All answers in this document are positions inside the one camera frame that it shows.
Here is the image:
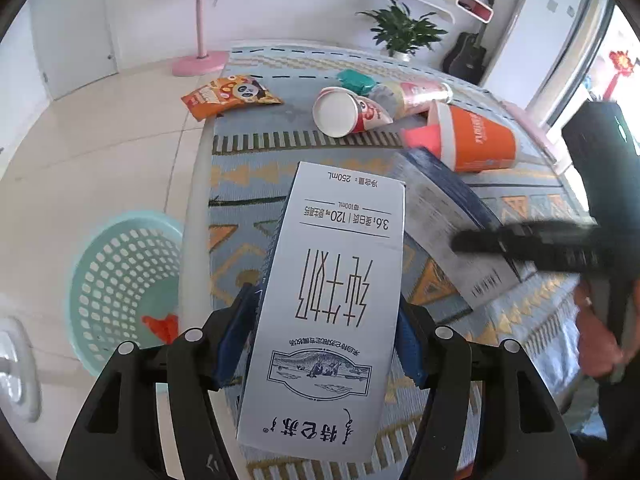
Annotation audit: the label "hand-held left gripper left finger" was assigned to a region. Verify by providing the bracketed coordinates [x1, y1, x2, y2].
[56, 284, 262, 480]

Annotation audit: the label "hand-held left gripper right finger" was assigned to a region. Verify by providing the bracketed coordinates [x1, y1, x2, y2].
[397, 296, 584, 480]

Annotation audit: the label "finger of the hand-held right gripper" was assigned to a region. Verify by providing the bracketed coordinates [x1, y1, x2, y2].
[450, 219, 617, 274]

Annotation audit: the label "white milk carton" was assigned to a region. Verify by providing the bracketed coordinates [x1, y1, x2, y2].
[235, 161, 407, 463]

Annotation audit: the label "blue grey carton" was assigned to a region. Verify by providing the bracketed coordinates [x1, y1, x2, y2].
[387, 147, 536, 311]

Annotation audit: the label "orange paper cup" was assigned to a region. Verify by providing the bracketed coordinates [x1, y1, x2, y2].
[425, 100, 519, 175]

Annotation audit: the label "teal plastic basket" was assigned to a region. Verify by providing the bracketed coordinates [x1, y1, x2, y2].
[67, 211, 186, 396]

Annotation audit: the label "pink plastic piece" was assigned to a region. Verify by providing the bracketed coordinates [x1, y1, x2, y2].
[400, 122, 444, 159]

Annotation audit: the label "pink printed bottle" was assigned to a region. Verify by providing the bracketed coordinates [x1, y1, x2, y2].
[372, 80, 454, 121]

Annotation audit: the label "white red paper cup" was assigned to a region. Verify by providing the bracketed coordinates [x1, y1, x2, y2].
[312, 86, 396, 139]

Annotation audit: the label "teal packet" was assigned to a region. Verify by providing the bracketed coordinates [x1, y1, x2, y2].
[336, 69, 376, 96]

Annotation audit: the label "orange panda snack packet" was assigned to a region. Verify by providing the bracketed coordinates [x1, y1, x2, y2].
[181, 75, 284, 122]

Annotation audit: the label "person's right hand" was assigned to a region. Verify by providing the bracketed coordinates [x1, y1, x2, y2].
[572, 281, 627, 380]

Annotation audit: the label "orange wrapper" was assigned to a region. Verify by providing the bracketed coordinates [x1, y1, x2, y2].
[141, 314, 180, 344]

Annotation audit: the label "red hanging decoration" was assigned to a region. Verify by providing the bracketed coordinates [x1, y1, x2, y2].
[602, 50, 634, 102]

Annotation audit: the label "patterned table mat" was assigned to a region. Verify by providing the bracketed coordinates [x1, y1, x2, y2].
[207, 45, 596, 480]

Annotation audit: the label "black guitar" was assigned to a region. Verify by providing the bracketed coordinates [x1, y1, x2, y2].
[442, 0, 499, 84]

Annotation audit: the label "pink box shelf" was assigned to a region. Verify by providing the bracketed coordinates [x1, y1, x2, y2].
[457, 0, 496, 24]

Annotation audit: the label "round bar table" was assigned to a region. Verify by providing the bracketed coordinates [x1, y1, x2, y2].
[0, 315, 42, 424]

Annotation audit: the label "potted green plant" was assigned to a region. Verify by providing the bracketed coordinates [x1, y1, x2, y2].
[357, 0, 449, 64]

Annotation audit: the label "pink coat rack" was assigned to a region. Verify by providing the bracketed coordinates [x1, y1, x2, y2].
[172, 0, 229, 77]

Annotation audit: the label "white door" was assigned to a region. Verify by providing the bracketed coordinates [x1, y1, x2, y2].
[30, 0, 121, 102]

